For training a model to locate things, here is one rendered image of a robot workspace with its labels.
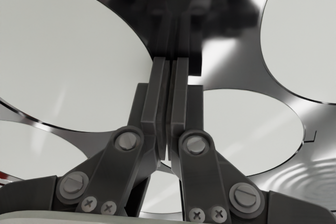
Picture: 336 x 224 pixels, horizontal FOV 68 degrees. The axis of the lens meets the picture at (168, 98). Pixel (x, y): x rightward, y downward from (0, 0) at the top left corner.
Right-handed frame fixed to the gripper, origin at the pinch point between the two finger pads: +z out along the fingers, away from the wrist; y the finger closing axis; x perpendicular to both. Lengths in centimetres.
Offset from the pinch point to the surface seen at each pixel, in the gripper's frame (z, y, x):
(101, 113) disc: 1.9, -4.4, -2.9
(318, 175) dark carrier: 2.1, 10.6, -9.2
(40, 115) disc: 2.0, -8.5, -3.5
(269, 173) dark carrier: 2.0, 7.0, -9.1
